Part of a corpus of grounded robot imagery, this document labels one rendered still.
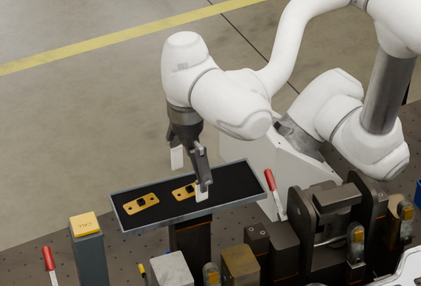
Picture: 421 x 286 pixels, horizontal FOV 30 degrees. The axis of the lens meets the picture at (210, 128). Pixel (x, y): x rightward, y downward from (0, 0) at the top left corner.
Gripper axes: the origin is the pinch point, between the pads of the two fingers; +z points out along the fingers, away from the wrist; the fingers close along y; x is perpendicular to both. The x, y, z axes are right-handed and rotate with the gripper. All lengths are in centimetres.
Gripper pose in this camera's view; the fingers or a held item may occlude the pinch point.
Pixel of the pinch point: (189, 179)
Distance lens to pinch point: 191.7
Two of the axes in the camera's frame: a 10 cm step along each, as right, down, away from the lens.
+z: 0.1, 7.6, 6.5
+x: -8.7, 3.3, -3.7
